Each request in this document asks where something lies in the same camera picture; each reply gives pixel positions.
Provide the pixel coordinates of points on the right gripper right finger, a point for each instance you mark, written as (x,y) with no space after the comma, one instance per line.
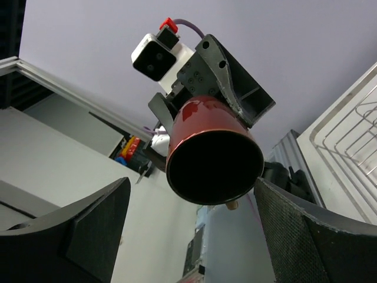
(308,243)

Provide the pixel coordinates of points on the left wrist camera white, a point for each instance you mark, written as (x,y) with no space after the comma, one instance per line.
(160,57)

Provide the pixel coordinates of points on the brown ceramic mug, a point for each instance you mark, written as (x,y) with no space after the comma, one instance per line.
(212,158)

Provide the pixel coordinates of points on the metal wire dish rack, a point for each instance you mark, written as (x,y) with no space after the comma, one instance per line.
(346,139)

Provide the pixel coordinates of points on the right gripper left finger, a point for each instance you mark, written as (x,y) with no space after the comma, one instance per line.
(76,243)

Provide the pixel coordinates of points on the colourful background clutter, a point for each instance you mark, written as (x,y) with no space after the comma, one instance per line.
(132,155)

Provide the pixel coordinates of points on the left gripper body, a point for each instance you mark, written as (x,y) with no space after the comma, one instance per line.
(194,78)

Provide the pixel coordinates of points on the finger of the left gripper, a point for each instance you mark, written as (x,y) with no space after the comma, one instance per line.
(157,147)
(244,95)

